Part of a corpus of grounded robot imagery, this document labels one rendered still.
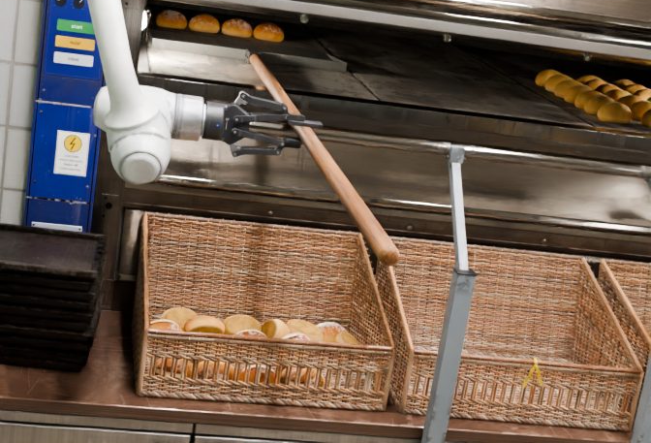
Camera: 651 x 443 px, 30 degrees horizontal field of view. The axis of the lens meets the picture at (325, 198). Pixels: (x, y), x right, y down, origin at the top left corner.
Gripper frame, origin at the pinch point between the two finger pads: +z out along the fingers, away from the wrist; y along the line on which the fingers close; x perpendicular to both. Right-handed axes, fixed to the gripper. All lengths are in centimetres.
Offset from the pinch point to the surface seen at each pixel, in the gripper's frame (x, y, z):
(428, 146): -16.1, 3.1, 30.7
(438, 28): -39, -21, 34
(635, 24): -49, -27, 87
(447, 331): 6, 37, 35
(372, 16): -38.9, -21.0, 18.4
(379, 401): -5, 59, 27
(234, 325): -36, 56, -3
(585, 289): -44, 40, 86
